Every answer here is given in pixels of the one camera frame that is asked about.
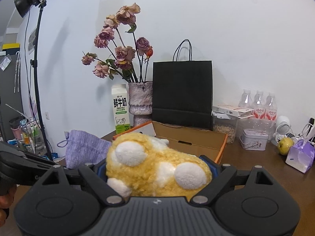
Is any wire storage cart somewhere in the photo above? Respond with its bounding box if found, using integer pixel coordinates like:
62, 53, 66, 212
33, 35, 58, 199
9, 117, 51, 158

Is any black paper shopping bag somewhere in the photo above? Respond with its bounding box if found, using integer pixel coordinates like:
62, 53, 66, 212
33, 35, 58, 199
152, 39, 214, 132

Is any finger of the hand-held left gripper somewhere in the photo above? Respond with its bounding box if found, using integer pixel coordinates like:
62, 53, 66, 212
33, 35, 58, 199
0, 142, 58, 186

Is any black studio light stand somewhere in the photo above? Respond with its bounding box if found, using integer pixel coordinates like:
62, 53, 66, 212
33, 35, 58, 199
13, 0, 59, 161

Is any orange cardboard box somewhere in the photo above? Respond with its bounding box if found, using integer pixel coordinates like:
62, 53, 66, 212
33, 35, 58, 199
112, 120, 228, 165

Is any yellow and white plush toy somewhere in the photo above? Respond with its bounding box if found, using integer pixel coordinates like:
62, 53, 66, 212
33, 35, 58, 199
105, 132, 213, 201

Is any clear plastic wrap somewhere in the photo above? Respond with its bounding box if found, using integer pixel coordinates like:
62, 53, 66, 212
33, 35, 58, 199
237, 117, 277, 140

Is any purple glazed vase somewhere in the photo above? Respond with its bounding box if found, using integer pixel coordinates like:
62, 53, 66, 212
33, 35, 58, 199
128, 81, 153, 127

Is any purple tissue pack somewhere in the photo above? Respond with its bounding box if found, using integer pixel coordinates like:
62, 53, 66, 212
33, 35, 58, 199
285, 125, 315, 173

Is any dried pink rose bouquet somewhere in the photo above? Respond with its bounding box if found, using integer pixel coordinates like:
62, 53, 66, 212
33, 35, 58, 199
81, 2, 154, 84

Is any purple flower wall decoration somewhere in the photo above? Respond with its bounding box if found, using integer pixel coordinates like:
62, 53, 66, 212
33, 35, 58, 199
29, 96, 38, 118

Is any wall poster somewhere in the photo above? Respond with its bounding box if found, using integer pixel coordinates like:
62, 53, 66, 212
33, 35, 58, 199
27, 27, 38, 55

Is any white printed tin box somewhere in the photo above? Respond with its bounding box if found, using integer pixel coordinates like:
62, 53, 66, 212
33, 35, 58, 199
239, 128, 270, 151

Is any clear container of seeds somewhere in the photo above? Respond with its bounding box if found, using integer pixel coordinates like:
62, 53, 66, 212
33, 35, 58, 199
212, 112, 238, 145

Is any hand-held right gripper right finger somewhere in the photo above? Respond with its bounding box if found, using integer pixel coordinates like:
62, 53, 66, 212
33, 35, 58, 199
192, 155, 275, 206

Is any yellow green apple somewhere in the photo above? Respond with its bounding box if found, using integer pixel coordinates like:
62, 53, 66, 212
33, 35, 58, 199
277, 137, 295, 156

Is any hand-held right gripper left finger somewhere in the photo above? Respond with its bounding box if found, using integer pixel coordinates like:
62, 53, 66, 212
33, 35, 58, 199
41, 161, 125, 207

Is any white milk carton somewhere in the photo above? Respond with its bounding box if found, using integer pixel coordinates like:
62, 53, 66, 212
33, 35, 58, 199
111, 84, 131, 136

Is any small white desk fan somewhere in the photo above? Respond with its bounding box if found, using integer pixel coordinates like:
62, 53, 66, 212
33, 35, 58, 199
271, 115, 292, 146

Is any purple linen drawstring pouch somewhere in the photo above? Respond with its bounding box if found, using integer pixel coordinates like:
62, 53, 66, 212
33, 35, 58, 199
57, 129, 113, 171

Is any white flat paper box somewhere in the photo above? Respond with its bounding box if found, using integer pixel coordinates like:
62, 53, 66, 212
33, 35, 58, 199
212, 105, 256, 119

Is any person's left hand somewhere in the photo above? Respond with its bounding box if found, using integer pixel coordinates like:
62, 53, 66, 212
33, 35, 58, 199
0, 185, 18, 227

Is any clear water bottle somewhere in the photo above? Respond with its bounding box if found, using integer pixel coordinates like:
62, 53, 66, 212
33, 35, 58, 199
238, 89, 254, 109
265, 92, 278, 121
253, 90, 266, 120

